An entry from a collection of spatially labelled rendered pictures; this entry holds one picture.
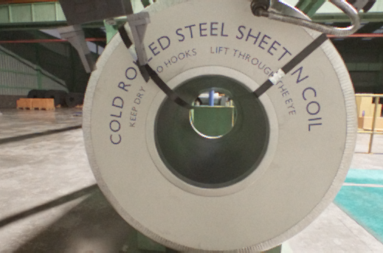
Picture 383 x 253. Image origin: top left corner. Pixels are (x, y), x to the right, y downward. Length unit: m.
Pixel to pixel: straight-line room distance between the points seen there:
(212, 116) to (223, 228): 2.51
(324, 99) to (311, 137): 0.16
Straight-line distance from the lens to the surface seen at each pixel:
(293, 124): 0.91
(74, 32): 0.53
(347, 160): 1.03
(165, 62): 0.89
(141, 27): 0.47
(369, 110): 10.68
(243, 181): 0.92
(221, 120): 3.35
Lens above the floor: 0.91
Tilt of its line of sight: 7 degrees down
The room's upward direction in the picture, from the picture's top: 1 degrees clockwise
